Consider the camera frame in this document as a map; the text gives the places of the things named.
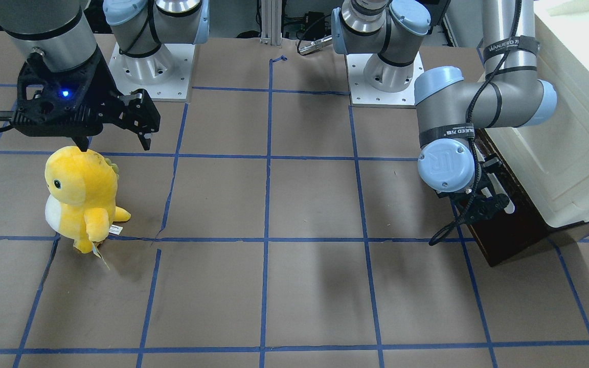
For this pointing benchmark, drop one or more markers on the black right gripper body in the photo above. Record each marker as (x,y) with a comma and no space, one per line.
(106,88)

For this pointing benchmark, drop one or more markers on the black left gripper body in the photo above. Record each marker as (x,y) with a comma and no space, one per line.
(484,205)

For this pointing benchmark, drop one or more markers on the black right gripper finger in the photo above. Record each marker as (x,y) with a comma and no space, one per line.
(82,142)
(144,135)

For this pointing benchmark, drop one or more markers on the white drawer handle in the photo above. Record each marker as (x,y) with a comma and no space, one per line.
(501,191)

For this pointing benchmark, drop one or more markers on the dark wooden drawer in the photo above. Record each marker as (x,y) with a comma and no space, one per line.
(504,236)

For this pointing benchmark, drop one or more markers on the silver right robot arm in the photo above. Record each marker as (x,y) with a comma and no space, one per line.
(61,30)

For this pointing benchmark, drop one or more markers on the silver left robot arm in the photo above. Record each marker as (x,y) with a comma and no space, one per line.
(449,109)

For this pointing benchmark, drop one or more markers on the yellow plush dinosaur toy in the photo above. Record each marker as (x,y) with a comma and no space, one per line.
(82,201)

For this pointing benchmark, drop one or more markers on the white plastic cabinet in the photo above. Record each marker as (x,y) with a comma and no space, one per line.
(551,160)

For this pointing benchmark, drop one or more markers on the black electronics box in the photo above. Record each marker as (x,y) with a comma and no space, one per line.
(312,26)

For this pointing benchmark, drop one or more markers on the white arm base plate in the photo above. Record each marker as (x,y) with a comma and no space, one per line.
(361,82)
(165,75)

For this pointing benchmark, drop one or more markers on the aluminium frame post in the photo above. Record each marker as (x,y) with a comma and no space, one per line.
(270,22)

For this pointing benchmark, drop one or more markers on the silver cable connector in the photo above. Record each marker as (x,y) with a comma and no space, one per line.
(314,46)

